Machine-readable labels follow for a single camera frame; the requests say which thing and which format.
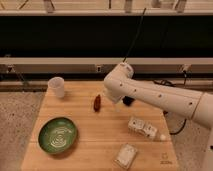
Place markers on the white plastic cup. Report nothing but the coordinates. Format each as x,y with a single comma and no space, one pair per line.
56,84

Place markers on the clear plastic packet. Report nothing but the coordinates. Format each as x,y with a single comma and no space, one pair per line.
126,156

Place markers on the black rectangular phone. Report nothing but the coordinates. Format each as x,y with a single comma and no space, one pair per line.
128,100

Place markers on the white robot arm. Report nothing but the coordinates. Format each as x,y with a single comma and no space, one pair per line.
191,104

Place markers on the green ceramic bowl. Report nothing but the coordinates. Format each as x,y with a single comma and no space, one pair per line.
57,135

